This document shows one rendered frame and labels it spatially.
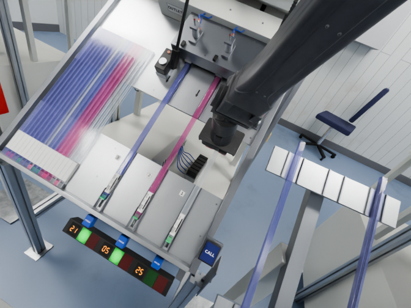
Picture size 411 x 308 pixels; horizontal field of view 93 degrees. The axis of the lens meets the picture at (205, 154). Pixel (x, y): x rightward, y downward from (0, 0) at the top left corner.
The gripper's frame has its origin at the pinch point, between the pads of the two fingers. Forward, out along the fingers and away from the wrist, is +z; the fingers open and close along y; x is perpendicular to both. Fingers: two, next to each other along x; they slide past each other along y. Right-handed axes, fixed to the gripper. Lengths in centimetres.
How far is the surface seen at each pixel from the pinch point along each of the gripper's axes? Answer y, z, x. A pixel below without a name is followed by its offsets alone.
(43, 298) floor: 43, 53, 84
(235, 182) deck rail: -8.7, 0.4, 6.8
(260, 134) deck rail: -9.1, -1.2, -9.3
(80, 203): 26.3, 1.4, 31.5
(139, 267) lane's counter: 4.1, 5.5, 38.6
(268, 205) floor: -56, 136, -20
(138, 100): 57, 43, -20
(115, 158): 25.7, 2.1, 16.6
